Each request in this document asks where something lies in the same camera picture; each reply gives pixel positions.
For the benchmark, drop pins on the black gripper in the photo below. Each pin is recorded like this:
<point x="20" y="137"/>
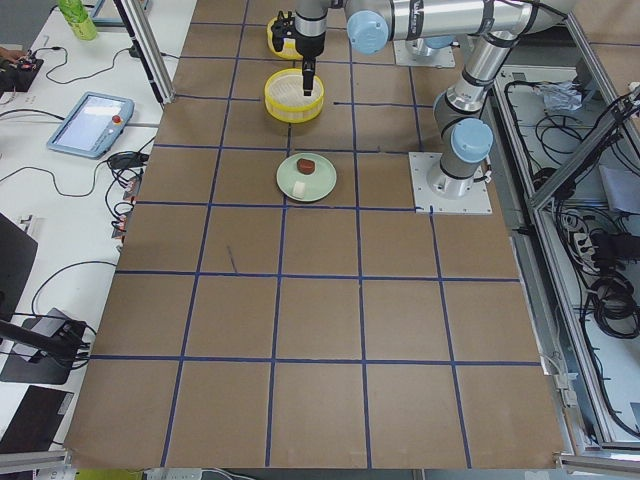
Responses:
<point x="309" y="44"/>

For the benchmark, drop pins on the aluminium frame post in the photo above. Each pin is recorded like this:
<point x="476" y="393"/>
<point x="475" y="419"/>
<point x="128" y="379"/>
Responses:
<point x="140" y="32"/>

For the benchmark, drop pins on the black electronics board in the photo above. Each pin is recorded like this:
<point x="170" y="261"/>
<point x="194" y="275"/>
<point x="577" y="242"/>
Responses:
<point x="18" y="77"/>

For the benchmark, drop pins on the pale green plate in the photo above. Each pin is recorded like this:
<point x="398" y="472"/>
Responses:
<point x="318" y="185"/>

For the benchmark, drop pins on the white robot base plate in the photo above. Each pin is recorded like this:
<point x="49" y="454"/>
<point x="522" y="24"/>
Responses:
<point x="434" y="192"/>

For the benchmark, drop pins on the green plastic bottle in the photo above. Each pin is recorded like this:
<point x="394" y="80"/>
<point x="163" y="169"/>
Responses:
<point x="78" y="19"/>

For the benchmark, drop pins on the person hand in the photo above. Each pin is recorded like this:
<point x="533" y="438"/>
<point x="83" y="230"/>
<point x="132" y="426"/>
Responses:
<point x="11" y="55"/>

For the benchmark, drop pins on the blue teach pendant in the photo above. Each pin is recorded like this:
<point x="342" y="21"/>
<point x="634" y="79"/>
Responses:
<point x="92" y="126"/>

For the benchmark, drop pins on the brown bun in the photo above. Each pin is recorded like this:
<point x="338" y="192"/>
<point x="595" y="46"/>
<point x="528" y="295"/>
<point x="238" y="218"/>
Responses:
<point x="305" y="166"/>

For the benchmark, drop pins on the black monitor stand base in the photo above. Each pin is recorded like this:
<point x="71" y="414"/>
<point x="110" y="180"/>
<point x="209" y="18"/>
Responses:
<point x="45" y="348"/>

